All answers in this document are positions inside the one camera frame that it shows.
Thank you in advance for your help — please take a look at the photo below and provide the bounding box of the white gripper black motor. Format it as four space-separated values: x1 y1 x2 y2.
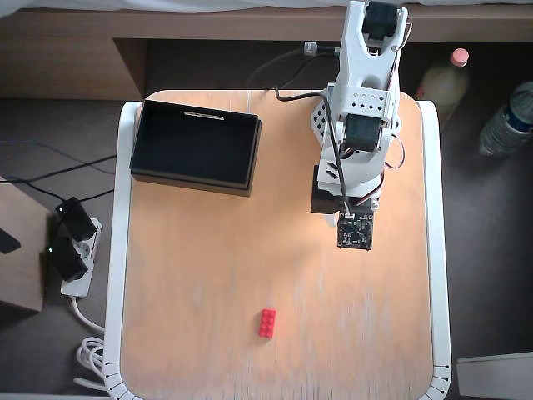
311 147 386 228

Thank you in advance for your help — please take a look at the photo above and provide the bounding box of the red lego block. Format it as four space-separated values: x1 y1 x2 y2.
257 307 279 338

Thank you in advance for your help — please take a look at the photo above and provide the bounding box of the yellow bottle pink cap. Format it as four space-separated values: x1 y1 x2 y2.
416 47 472 126

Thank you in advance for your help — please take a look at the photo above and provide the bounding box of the black open box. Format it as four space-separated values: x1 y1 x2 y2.
128 98 263 198

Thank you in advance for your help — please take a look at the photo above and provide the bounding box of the clear bottle blue label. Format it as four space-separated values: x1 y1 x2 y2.
478 81 533 158

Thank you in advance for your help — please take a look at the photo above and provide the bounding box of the white flat box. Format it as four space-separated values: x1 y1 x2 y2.
456 352 533 400

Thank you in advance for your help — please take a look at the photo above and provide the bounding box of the white power strip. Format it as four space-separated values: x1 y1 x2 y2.
60 216 103 298

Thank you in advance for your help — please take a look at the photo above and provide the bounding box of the black power adapter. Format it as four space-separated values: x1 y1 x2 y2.
55 197 97 242
44 236 89 283

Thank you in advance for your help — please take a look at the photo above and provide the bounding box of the brown cardboard box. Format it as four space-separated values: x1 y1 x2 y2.
0 177 52 313

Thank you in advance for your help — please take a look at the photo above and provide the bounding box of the flat black device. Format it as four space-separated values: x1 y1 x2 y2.
0 227 22 255

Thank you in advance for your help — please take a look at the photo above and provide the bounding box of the black camera circuit board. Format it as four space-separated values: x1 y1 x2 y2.
336 210 375 252

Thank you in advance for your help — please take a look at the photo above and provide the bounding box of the red white servo wire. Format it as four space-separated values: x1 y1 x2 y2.
382 132 408 172

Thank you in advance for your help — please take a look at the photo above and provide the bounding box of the black camera cable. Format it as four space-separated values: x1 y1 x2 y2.
272 45 353 216

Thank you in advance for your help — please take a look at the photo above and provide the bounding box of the black cable with white plug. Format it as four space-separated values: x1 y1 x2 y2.
247 40 341 84

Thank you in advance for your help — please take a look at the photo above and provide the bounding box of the white table frame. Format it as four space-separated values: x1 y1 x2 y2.
102 99 453 400

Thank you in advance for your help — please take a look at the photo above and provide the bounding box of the white power strip cord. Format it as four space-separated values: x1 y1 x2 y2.
70 293 107 393

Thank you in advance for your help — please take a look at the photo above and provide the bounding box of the black floor cable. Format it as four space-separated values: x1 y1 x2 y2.
0 153 118 201

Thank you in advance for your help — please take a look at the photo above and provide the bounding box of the wooden bed frame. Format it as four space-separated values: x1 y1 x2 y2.
0 6 533 101

